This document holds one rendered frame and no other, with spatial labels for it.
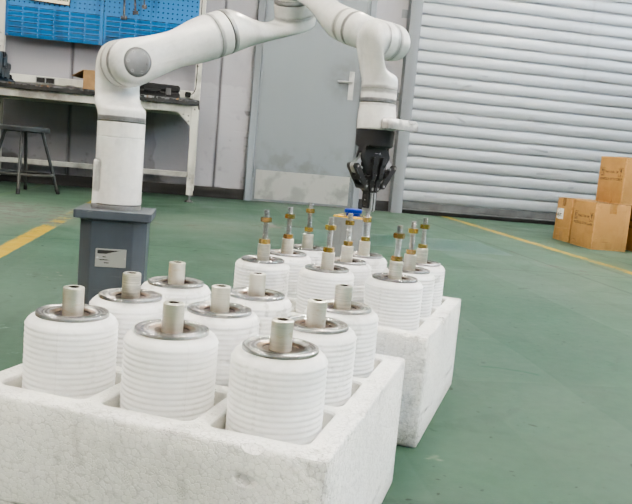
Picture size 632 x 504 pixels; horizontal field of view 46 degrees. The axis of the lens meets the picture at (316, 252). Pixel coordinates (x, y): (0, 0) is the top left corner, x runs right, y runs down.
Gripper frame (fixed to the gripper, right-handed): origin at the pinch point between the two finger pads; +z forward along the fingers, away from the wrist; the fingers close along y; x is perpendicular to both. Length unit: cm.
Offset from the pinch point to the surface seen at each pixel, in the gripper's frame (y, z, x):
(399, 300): 19.1, 13.5, 24.6
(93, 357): 75, 14, 28
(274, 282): 27.6, 13.7, 4.2
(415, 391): 20.1, 26.7, 30.2
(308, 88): -341, -63, -370
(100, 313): 72, 10, 26
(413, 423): 20.0, 31.9, 30.4
